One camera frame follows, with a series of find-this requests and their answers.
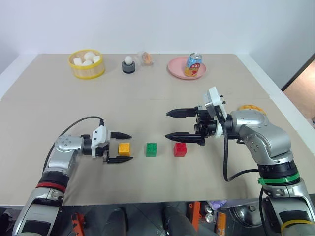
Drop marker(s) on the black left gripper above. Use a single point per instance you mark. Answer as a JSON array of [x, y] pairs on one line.
[[105, 151]]

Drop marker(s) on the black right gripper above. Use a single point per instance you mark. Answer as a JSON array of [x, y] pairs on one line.
[[205, 124]]

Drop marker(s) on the yellow toy brick block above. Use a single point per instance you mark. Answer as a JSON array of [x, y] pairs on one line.
[[124, 149]]

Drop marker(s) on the red toy brick block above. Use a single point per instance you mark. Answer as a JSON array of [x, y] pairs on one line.
[[180, 149]]

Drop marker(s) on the green toy brick block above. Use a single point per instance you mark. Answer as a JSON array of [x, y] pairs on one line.
[[151, 150]]

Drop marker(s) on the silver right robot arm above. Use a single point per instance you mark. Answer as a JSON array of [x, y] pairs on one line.
[[265, 137]]

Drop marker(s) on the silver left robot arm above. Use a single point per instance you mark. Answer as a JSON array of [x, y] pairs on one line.
[[59, 157]]

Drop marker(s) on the pink round plate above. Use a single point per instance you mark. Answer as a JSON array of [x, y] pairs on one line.
[[176, 67]]

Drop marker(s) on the blue yellow drink can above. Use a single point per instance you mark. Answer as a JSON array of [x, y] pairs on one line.
[[193, 65]]

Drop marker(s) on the dark rounded shape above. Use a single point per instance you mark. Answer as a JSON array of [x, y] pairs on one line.
[[115, 221], [178, 221]]

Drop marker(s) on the clear plastic wrapped snack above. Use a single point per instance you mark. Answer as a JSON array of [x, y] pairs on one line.
[[146, 58]]

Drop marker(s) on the grey round egg holder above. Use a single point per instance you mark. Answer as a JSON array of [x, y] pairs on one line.
[[128, 68]]

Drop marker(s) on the yellow bamboo steamer basket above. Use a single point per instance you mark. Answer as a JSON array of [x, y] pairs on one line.
[[86, 71]]

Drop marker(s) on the purple crumpled bag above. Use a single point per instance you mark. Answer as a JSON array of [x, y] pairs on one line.
[[216, 204]]

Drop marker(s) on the white egg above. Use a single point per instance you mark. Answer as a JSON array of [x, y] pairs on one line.
[[128, 60]]

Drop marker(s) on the silver can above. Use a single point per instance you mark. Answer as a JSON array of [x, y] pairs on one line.
[[209, 218], [209, 209]]

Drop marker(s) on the white steamed bun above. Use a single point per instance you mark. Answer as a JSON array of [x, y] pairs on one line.
[[96, 59], [89, 56], [77, 61], [86, 63]]

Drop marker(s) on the orange drink carton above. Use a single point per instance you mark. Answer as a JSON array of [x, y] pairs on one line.
[[221, 222]]

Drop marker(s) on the silver metal dome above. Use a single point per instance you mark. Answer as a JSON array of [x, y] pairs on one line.
[[246, 215]]

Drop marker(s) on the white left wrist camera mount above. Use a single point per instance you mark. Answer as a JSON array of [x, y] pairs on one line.
[[98, 137]]

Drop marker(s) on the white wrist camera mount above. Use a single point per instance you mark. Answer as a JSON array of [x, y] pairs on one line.
[[98, 137], [212, 97]]

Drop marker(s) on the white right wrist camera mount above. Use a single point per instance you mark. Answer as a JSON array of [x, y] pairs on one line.
[[212, 97]]

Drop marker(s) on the orange metal bracket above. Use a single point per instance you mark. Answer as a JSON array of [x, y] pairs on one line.
[[78, 222], [195, 214]]

